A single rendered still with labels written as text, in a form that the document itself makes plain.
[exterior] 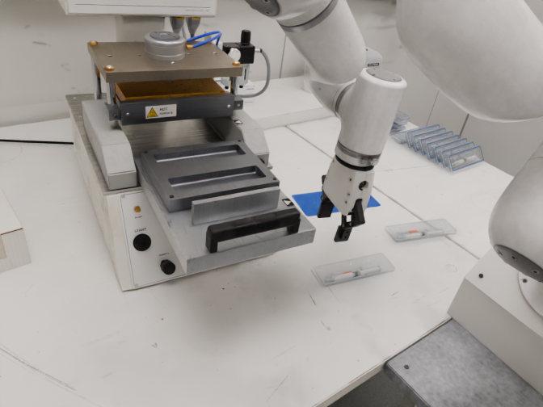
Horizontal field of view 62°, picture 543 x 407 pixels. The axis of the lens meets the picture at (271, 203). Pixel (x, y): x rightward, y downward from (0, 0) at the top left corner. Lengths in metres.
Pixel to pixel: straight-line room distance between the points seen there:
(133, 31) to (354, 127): 0.57
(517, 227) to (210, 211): 0.42
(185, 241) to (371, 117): 0.37
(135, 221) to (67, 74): 0.77
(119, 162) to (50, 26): 0.72
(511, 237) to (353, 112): 0.37
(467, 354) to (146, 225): 0.65
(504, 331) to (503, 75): 0.59
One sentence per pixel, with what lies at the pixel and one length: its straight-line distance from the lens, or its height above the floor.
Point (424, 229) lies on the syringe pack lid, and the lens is 1.18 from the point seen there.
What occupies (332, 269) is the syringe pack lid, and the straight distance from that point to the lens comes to 0.97.
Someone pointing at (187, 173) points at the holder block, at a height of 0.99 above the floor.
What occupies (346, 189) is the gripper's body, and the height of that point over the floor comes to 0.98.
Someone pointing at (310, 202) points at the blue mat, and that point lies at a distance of 1.20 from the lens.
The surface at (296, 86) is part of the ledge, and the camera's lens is 1.84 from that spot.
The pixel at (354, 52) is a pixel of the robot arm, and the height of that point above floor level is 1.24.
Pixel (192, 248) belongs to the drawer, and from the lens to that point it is 0.67.
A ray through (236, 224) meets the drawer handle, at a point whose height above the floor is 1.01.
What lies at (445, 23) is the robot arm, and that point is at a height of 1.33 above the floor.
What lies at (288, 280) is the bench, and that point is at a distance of 0.95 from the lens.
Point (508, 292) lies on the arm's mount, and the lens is 0.93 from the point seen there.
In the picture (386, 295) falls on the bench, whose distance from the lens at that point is 0.99.
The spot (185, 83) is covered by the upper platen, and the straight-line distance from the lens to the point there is 0.99.
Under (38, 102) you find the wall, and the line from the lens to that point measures 1.56.
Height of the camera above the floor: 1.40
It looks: 34 degrees down
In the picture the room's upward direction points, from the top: 9 degrees clockwise
